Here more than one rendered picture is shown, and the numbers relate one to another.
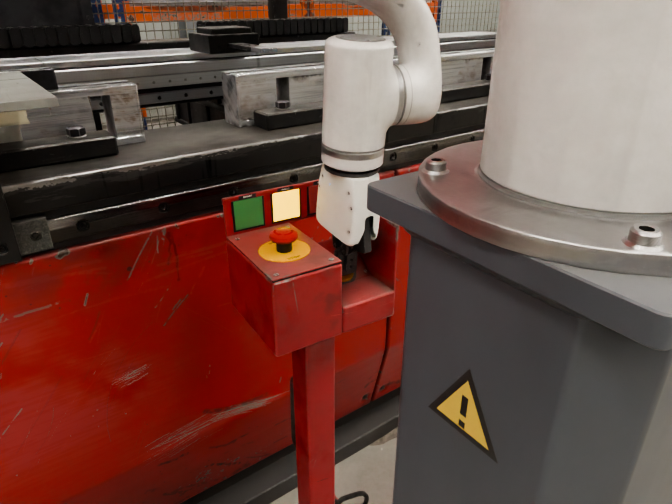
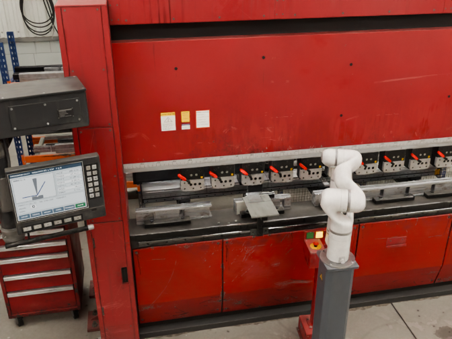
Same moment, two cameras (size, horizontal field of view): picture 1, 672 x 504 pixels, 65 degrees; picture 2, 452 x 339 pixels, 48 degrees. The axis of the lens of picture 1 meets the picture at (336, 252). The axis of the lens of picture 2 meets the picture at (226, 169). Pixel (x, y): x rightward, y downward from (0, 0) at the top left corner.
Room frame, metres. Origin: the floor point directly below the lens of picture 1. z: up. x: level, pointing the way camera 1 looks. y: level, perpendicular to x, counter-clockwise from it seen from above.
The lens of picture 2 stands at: (-2.08, -0.56, 2.67)
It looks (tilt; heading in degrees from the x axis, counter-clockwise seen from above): 26 degrees down; 25
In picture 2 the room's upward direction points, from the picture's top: straight up
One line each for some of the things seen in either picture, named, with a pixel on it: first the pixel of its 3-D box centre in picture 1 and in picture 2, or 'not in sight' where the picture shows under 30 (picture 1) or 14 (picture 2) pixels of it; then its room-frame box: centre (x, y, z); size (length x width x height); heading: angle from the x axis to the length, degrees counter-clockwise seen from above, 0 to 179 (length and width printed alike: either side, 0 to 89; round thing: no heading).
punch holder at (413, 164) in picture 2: not in sight; (418, 156); (1.46, -0.41, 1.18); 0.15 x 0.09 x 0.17; 126
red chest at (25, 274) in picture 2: not in sight; (41, 251); (0.16, 1.96, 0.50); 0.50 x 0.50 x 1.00; 36
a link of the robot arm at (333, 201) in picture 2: not in sight; (336, 209); (0.27, -0.11, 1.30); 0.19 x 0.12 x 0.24; 106
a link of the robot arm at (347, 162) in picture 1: (351, 153); not in sight; (0.70, -0.02, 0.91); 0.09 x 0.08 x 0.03; 32
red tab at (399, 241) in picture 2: not in sight; (396, 242); (1.24, -0.38, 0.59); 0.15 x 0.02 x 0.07; 126
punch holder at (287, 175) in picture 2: not in sight; (280, 168); (0.87, 0.40, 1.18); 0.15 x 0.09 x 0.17; 126
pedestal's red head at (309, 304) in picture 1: (310, 258); (321, 248); (0.69, 0.04, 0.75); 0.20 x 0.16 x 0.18; 122
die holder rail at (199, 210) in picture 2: not in sight; (173, 212); (0.44, 0.99, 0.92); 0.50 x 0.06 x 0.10; 126
